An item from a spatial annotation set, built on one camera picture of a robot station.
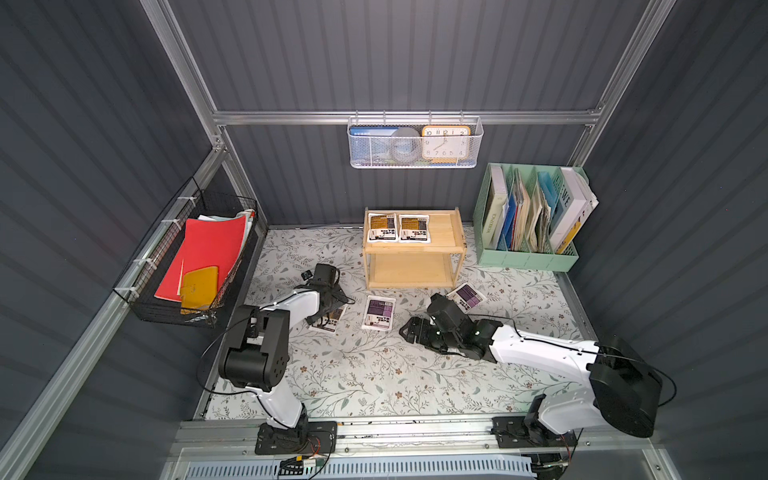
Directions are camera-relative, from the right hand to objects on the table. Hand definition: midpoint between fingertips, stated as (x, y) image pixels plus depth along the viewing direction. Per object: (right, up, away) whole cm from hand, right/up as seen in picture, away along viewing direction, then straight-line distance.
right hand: (411, 333), depth 82 cm
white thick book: (+53, +38, +12) cm, 66 cm away
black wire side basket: (-57, +15, -21) cm, 63 cm away
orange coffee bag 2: (-8, +30, +7) cm, 32 cm away
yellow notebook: (-50, +14, -14) cm, 53 cm away
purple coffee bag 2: (+20, +8, +18) cm, 27 cm away
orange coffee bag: (-25, +1, +12) cm, 28 cm away
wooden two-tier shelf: (+1, +23, +5) cm, 24 cm away
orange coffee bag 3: (+1, +29, +7) cm, 30 cm away
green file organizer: (+40, +35, +15) cm, 55 cm away
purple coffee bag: (-10, +3, +14) cm, 17 cm away
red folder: (-53, +25, -7) cm, 58 cm away
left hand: (-27, +6, +15) cm, 31 cm away
